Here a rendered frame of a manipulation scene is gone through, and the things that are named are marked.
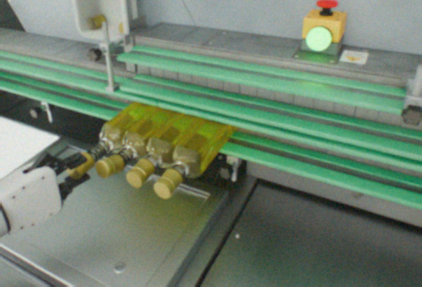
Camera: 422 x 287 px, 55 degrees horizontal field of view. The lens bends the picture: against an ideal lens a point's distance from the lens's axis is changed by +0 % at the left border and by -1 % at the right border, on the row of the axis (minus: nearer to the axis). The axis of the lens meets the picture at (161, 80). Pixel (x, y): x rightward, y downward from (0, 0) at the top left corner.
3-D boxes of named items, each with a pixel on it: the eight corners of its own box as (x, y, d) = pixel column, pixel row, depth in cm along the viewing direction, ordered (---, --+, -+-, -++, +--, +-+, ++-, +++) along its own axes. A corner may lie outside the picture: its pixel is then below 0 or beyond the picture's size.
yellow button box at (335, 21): (308, 39, 86) (300, 50, 81) (312, 5, 83) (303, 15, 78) (343, 43, 83) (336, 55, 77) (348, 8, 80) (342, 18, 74)
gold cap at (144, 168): (139, 171, 76) (126, 184, 73) (138, 156, 75) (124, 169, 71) (155, 176, 75) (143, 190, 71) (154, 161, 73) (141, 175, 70)
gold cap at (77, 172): (82, 164, 80) (67, 176, 76) (80, 149, 78) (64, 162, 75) (96, 169, 78) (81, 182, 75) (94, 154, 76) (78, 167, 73)
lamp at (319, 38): (307, 45, 80) (303, 50, 77) (309, 24, 78) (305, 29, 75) (330, 49, 77) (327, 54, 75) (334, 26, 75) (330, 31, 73)
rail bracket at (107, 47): (124, 77, 101) (92, 98, 92) (118, 12, 94) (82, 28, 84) (134, 79, 100) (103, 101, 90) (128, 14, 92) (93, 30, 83)
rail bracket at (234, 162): (238, 157, 93) (214, 191, 83) (239, 132, 90) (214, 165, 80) (255, 162, 91) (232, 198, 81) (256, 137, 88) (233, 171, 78)
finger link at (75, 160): (57, 178, 71) (88, 161, 75) (54, 163, 69) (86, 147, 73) (48, 170, 73) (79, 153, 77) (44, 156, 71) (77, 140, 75)
